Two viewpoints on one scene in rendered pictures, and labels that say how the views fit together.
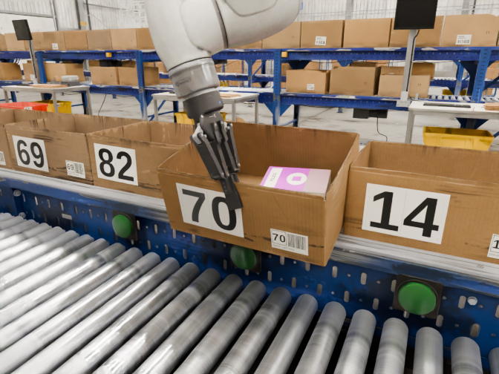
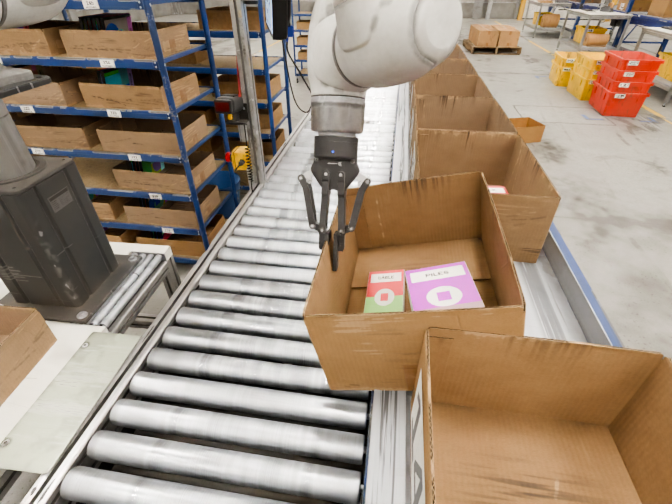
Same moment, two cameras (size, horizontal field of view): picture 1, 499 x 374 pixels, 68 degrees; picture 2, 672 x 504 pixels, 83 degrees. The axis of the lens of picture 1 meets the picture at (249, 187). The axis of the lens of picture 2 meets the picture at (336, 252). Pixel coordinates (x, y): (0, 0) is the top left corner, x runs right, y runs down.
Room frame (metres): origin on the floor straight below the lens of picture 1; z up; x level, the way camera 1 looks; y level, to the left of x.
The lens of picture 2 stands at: (0.56, -0.51, 1.42)
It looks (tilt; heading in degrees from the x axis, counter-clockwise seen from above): 36 degrees down; 73
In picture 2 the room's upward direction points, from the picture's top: straight up
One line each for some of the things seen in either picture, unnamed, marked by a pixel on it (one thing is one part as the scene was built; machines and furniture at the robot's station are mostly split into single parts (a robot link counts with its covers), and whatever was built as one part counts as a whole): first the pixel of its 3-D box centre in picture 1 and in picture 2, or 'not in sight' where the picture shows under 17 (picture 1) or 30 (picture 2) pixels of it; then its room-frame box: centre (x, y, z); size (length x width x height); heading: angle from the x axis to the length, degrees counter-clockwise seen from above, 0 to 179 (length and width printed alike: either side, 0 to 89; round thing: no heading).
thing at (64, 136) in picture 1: (82, 145); (454, 136); (1.33, 0.61, 0.97); 0.39 x 0.29 x 0.17; 64
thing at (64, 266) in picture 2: not in sight; (43, 233); (0.11, 0.43, 0.91); 0.26 x 0.26 x 0.33; 67
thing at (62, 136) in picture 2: not in sight; (69, 126); (-0.17, 1.74, 0.79); 0.40 x 0.30 x 0.10; 156
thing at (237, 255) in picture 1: (243, 256); not in sight; (0.80, 0.02, 0.81); 0.07 x 0.01 x 0.07; 64
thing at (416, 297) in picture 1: (416, 299); not in sight; (0.63, -0.34, 0.81); 0.07 x 0.01 x 0.07; 64
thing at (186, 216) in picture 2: not in sight; (174, 202); (0.24, 1.53, 0.39); 0.40 x 0.30 x 0.10; 155
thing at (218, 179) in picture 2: not in sight; (221, 199); (0.48, 1.98, 0.15); 0.31 x 0.31 x 0.29
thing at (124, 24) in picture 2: not in sight; (108, 33); (0.17, 1.58, 1.21); 0.19 x 0.13 x 0.14; 64
